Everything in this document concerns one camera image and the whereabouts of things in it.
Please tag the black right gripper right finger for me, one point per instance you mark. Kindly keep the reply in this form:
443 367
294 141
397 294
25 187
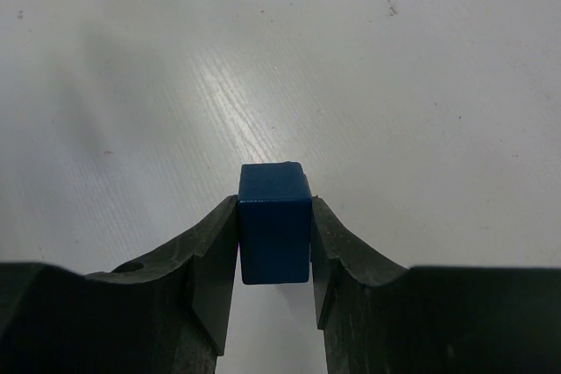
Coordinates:
379 317

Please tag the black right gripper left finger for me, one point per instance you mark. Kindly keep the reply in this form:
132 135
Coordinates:
166 311

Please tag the blue triangular block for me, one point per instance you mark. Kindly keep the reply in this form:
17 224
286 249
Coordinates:
274 217

